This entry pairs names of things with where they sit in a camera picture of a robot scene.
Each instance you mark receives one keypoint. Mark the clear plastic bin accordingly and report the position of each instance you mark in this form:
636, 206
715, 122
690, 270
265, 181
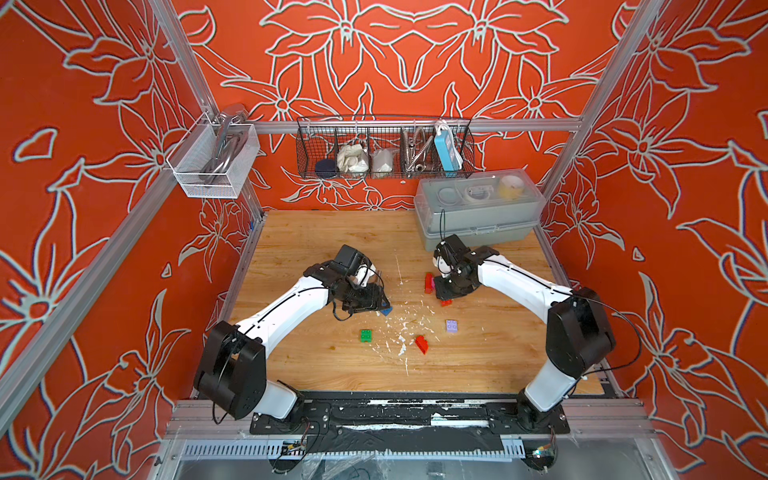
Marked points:
197, 149

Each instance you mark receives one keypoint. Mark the blue white box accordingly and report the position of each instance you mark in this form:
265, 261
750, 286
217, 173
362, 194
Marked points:
449, 156

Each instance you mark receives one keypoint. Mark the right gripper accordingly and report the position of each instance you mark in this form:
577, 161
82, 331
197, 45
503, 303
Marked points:
441, 294

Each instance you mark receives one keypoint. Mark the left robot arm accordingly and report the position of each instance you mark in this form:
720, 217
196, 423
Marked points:
232, 371

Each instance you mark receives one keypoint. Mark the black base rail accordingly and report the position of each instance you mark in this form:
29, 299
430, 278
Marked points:
336, 421

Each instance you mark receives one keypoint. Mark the grey plastic storage box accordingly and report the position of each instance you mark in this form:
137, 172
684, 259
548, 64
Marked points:
483, 209

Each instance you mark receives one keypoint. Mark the metal tool in bin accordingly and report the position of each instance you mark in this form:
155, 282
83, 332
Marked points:
228, 144

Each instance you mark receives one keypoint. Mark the red sloped lego brick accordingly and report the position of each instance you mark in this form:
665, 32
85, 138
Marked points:
422, 344

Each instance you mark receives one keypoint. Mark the black wire basket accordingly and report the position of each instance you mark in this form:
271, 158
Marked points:
398, 147

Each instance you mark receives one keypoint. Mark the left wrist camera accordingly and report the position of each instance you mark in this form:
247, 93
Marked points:
351, 264

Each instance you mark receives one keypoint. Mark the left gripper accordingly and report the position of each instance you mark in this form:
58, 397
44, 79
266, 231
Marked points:
373, 300

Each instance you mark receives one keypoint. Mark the white crumpled bag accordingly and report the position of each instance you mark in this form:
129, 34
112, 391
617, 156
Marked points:
352, 159

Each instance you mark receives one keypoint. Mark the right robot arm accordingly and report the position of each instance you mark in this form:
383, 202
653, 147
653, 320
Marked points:
578, 332

